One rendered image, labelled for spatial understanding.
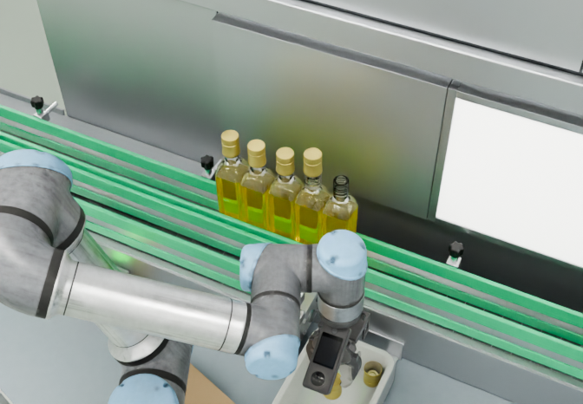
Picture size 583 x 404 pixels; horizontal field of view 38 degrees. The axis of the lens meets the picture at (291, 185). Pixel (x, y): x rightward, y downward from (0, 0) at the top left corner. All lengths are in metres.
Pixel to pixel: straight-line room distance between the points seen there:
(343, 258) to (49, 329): 0.83
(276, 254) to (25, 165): 0.39
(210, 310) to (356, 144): 0.59
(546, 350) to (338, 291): 0.49
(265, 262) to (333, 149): 0.46
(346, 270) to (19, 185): 0.48
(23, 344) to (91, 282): 0.73
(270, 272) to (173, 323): 0.18
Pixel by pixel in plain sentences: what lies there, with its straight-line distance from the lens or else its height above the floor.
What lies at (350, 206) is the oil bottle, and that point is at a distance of 1.58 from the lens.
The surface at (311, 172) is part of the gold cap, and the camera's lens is 1.54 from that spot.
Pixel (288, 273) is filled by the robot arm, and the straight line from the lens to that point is 1.26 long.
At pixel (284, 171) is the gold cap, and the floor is 1.13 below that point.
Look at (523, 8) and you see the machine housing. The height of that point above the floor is 1.49.
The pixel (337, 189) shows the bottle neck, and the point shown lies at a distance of 1.55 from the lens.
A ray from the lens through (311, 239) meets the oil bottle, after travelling 1.66.
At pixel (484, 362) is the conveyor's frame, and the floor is 0.85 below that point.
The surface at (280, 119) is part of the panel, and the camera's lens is 1.69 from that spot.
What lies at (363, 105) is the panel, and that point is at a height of 1.23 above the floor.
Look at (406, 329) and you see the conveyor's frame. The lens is 1.69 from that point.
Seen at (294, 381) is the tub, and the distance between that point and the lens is 1.65.
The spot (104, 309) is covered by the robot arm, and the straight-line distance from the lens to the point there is 1.17.
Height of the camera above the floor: 2.24
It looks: 46 degrees down
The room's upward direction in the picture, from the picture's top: 1 degrees counter-clockwise
